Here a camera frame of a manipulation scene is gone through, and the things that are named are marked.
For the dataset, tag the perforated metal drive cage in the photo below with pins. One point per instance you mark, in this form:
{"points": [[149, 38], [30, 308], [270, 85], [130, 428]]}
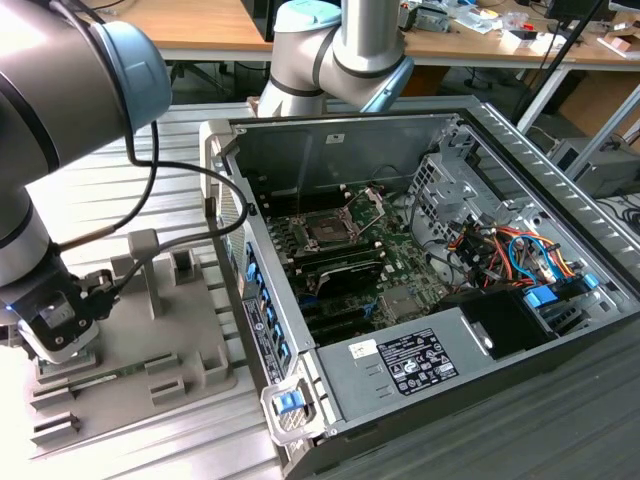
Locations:
{"points": [[425, 180]]}

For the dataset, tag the green RAM stick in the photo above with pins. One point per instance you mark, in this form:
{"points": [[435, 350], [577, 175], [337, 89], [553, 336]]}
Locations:
{"points": [[125, 371]]}

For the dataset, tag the grey power supply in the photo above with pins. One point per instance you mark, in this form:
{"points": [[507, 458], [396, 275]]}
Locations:
{"points": [[340, 385]]}

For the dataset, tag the black office chair base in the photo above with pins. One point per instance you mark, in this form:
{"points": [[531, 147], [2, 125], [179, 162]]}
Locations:
{"points": [[187, 74]]}

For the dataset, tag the aluminium profile strut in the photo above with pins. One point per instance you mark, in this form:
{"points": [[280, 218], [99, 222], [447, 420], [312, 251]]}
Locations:
{"points": [[620, 118]]}

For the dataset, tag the grey computer tower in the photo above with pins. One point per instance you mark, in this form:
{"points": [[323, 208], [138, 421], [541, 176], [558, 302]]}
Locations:
{"points": [[612, 167]]}

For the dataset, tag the silver chipset heatsink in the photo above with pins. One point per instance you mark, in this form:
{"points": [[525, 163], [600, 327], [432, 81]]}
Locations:
{"points": [[400, 302]]}

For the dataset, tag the blue case latch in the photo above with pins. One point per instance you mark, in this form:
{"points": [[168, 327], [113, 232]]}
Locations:
{"points": [[289, 402]]}

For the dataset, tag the small cardboard box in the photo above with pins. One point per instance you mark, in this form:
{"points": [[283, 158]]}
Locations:
{"points": [[617, 46]]}

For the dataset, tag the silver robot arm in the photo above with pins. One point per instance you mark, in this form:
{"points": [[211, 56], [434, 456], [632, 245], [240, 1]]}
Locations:
{"points": [[50, 100]]}

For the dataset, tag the black RAM slot bank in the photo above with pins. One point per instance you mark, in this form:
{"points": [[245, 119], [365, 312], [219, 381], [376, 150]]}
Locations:
{"points": [[340, 255]]}

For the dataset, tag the blue plastic drive clip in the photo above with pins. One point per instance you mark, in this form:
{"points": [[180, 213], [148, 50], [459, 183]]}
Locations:
{"points": [[540, 299]]}

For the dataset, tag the open PC case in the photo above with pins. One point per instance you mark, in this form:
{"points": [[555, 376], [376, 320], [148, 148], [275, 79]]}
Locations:
{"points": [[350, 145]]}

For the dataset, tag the grey parts rack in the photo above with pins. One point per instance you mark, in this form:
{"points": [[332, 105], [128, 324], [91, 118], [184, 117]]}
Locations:
{"points": [[150, 340]]}

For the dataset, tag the grey metal device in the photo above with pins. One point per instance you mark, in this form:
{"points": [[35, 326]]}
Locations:
{"points": [[432, 20]]}

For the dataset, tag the black slanted pole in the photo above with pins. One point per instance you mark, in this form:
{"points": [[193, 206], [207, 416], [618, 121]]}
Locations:
{"points": [[552, 62]]}

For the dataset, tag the CPU socket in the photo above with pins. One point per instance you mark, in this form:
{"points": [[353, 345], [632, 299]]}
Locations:
{"points": [[327, 231]]}

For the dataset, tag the black monitor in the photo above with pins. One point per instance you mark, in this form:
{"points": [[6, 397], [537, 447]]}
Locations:
{"points": [[570, 7]]}

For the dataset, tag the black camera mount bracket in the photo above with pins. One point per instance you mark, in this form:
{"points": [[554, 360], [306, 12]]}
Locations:
{"points": [[97, 300]]}

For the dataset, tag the black expansion card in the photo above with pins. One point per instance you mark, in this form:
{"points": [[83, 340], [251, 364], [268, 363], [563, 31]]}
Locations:
{"points": [[350, 280]]}

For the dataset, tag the green motherboard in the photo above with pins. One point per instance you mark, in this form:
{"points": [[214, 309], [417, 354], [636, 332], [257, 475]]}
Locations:
{"points": [[400, 260]]}

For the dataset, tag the black fan shroud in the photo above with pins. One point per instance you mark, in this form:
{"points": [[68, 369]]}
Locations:
{"points": [[500, 320]]}

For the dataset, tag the silver CPU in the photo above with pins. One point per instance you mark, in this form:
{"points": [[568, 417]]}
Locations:
{"points": [[85, 356]]}

